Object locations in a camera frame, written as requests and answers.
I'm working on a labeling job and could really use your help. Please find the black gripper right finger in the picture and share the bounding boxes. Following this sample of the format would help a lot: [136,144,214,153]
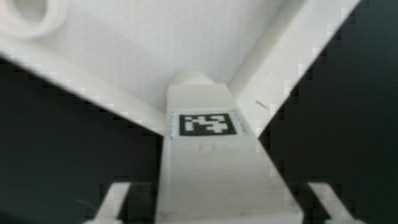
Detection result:
[308,182,369,224]

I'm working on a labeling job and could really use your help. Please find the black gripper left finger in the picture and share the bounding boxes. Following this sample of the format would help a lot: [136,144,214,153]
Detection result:
[82,182,132,224]

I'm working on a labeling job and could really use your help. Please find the white desk leg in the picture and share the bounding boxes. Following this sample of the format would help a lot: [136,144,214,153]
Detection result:
[155,72,305,224]

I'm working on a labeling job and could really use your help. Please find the white desk tabletop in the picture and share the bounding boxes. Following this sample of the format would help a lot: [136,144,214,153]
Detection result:
[0,0,361,131]

